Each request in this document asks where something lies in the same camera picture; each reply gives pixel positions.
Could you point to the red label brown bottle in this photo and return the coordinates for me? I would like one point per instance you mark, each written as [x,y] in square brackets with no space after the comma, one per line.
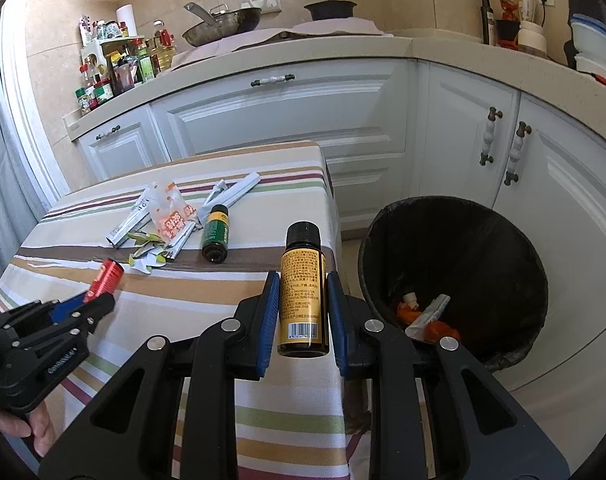
[105,277]

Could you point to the dark oil bottle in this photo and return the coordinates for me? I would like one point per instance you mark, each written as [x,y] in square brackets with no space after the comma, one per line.
[488,20]

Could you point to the green yellow wrapper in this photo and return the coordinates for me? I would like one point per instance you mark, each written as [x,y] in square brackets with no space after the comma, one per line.
[150,255]

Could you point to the striped tablecloth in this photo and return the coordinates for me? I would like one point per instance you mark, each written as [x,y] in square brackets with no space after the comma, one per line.
[158,290]

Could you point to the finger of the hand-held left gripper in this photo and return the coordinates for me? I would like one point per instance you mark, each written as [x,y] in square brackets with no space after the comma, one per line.
[95,310]
[68,309]

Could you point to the small orange plastic bag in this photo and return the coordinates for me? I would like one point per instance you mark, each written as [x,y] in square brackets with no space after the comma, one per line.
[407,314]

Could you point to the red black kitchen gadget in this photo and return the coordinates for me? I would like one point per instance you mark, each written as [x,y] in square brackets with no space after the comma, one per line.
[507,27]

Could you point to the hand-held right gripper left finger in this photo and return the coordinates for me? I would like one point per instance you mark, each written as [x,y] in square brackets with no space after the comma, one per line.
[268,325]

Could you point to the paper towel roll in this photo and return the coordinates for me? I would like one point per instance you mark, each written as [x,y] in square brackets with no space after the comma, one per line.
[125,20]

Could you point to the yellow label brown bottle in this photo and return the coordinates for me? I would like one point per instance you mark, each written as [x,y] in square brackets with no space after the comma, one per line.
[303,290]

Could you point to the black lidded pot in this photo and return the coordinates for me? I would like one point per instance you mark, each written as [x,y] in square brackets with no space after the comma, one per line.
[330,10]

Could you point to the grey curtain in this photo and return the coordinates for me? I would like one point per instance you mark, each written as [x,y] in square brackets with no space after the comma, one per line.
[3,160]

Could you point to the clear spotted wrapper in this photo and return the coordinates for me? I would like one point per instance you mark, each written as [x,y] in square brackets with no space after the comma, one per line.
[170,207]

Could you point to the black trash bin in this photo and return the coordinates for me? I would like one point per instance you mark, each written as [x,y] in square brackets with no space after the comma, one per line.
[458,260]

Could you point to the long white sachet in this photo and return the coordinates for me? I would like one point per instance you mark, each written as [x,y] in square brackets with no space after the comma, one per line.
[243,187]

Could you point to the white printed tube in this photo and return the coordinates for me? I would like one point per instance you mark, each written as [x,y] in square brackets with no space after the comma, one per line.
[130,222]

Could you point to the white jar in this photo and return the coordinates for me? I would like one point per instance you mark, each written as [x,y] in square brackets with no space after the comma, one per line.
[532,40]

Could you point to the group of condiment bottles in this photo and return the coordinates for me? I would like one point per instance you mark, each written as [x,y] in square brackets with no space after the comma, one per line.
[123,65]

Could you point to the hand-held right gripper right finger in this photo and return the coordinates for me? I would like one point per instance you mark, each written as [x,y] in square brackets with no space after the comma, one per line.
[335,320]

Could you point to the green label brown bottle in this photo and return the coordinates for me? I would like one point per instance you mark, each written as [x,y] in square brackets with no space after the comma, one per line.
[217,232]

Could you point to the white packet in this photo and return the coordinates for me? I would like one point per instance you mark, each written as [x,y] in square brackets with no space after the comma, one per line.
[528,2]

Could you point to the white door frame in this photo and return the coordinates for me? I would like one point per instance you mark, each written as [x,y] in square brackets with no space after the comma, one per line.
[28,100]

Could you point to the plain white plastic container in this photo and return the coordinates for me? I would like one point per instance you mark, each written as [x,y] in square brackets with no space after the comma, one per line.
[598,65]

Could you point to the white container blue rim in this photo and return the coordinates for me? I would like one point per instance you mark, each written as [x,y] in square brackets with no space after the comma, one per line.
[595,40]

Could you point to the person's left hand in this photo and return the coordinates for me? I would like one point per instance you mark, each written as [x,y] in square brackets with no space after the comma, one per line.
[25,427]

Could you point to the steel wok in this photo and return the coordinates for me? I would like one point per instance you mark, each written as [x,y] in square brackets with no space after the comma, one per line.
[223,22]

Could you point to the white kitchen cabinet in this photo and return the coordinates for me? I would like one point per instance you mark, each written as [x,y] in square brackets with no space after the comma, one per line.
[283,125]

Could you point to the white stove cover cloth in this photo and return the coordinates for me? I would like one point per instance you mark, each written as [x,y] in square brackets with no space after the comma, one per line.
[293,32]

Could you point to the large red-orange plastic bag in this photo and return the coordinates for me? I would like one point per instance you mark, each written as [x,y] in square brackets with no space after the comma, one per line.
[443,332]

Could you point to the large white tube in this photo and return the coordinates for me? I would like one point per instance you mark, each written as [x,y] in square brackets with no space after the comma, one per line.
[428,317]

